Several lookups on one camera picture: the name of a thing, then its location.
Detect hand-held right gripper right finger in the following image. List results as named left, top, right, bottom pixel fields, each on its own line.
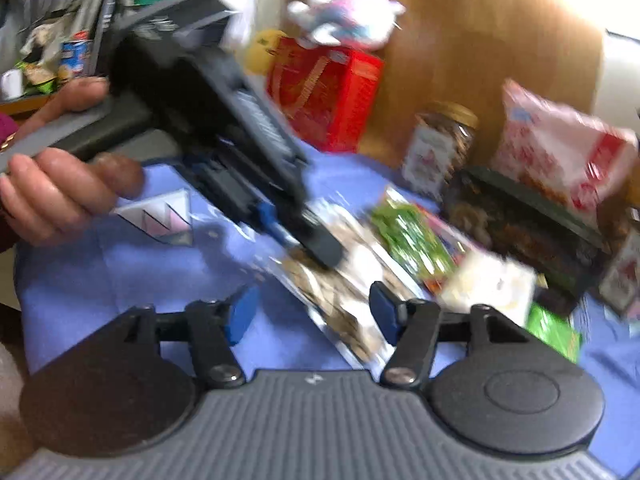
left=369, top=281, right=521, bottom=390

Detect pink white plush toy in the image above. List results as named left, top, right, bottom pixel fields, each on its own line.
left=287, top=0, right=407, bottom=52

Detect pink snack bag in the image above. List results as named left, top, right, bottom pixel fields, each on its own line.
left=492, top=80, right=640, bottom=227

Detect blue cloth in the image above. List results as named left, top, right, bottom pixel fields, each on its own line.
left=14, top=145, right=640, bottom=480

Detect wooden headboard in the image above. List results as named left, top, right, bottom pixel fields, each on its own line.
left=350, top=0, right=607, bottom=173

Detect yellow round object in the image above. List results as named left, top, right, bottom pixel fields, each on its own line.
left=245, top=29, right=283, bottom=77

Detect green snack packet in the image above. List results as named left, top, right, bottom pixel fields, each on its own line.
left=369, top=189, right=467, bottom=292

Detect white snack packet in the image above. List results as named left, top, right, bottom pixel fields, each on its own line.
left=439, top=252, right=539, bottom=330

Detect clear nut snack packet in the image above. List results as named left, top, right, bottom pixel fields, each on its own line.
left=240, top=199, right=427, bottom=370

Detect person's left hand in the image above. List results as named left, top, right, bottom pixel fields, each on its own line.
left=0, top=77, right=146, bottom=248

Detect small green cracker packet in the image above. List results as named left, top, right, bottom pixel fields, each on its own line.
left=524, top=304, right=584, bottom=364

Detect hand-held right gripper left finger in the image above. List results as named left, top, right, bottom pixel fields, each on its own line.
left=117, top=284, right=260, bottom=391

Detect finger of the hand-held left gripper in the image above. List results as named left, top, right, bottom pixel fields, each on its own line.
left=290, top=209, right=347, bottom=270
left=247, top=199, right=293, bottom=248

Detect white cup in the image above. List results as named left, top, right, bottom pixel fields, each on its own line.
left=0, top=69, right=25, bottom=102

